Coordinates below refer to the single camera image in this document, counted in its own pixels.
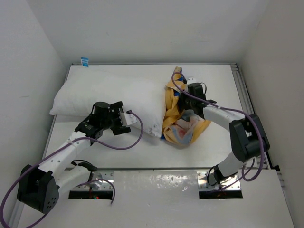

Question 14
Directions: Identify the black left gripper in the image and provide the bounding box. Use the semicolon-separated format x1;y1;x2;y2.
101;102;130;134

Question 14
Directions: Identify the yellow blue printed pillowcase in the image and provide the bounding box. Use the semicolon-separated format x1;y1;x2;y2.
161;66;211;146

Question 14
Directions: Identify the white pillow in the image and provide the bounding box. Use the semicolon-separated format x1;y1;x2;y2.
49;73;165;138

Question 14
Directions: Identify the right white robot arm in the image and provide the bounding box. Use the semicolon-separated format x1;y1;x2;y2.
178;83;270;186

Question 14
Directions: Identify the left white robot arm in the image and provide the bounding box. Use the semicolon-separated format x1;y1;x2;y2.
17;102;137;214

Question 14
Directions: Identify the blue white pillow tag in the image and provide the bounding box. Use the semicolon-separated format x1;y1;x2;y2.
81;57;89;67

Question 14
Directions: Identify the white front cover board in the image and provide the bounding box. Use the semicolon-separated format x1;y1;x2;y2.
16;169;295;228

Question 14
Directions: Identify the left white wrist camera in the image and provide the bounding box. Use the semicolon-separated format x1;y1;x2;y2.
119;112;137;126

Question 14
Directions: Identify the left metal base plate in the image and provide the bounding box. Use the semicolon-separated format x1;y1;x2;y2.
72;171;114;191

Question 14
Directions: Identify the metal base plate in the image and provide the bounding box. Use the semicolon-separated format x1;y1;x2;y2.
197;170;241;191
72;171;114;191

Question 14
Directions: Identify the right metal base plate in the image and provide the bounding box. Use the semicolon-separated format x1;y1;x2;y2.
197;170;241;191

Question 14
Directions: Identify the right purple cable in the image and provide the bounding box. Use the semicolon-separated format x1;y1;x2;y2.
171;72;266;190

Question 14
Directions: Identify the purple cable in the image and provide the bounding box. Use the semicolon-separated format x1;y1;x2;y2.
171;72;266;190
0;111;143;226

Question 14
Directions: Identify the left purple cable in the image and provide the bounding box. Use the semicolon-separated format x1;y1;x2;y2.
0;111;143;226

